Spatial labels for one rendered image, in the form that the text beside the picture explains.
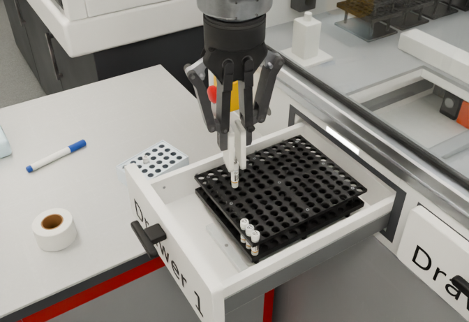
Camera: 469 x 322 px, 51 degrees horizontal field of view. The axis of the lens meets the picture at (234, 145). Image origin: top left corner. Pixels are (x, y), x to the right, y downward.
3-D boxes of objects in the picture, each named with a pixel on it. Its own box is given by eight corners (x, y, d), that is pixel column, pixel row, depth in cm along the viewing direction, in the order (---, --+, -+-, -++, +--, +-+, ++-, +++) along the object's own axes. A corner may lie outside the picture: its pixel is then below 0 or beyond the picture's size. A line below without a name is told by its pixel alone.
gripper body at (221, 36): (208, 26, 54) (211, 98, 60) (280, 17, 56) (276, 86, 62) (191, 2, 60) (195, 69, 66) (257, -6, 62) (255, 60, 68)
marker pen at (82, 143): (29, 174, 104) (28, 168, 103) (26, 171, 104) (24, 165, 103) (87, 146, 111) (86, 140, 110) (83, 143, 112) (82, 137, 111)
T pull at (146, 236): (151, 261, 68) (150, 254, 67) (130, 227, 73) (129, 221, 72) (174, 251, 70) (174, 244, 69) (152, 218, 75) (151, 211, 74)
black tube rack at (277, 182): (251, 273, 74) (252, 244, 70) (195, 203, 86) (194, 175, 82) (361, 217, 83) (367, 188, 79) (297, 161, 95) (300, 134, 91)
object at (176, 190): (219, 320, 68) (218, 293, 64) (144, 208, 85) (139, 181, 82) (419, 211, 85) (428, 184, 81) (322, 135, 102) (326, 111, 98)
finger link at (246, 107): (232, 47, 63) (243, 45, 64) (238, 118, 70) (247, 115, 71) (242, 61, 60) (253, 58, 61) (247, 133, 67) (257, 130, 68)
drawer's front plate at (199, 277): (214, 341, 67) (211, 292, 60) (132, 212, 87) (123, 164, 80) (225, 335, 68) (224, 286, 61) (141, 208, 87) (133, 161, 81)
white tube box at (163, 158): (143, 199, 98) (141, 185, 95) (118, 179, 102) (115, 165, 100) (189, 170, 105) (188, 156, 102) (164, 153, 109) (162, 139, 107)
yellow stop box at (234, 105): (227, 114, 107) (227, 85, 103) (211, 99, 112) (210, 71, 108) (247, 107, 110) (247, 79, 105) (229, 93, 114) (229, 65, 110)
